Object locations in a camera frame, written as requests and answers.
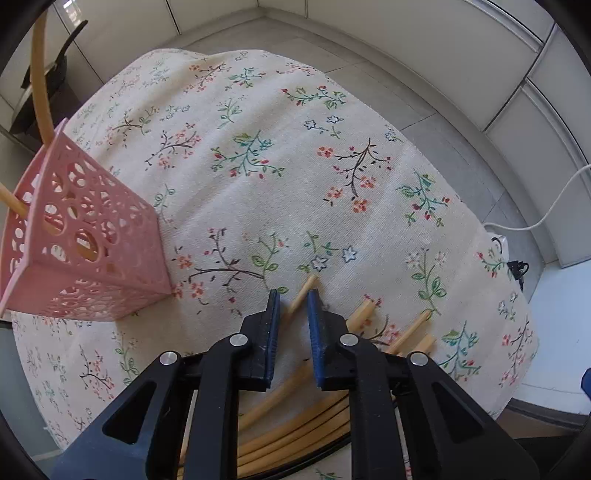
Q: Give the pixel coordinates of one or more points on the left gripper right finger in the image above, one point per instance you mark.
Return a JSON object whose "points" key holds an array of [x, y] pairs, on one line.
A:
{"points": [[409, 419]]}

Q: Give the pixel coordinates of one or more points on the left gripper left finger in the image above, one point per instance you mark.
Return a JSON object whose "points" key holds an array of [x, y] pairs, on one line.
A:
{"points": [[179, 417]]}

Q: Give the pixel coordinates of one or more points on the black plug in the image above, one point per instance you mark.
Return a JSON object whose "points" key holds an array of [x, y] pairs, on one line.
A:
{"points": [[518, 270]]}

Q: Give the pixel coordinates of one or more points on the pink perforated utensil holder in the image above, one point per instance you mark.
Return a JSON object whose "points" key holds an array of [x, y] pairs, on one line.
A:
{"points": [[88, 247]]}

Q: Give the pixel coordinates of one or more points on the floral tablecloth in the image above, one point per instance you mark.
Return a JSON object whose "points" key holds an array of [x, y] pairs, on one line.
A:
{"points": [[262, 171]]}

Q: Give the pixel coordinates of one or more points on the black wok with lid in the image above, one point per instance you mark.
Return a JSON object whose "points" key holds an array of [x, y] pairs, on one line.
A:
{"points": [[55, 74]]}

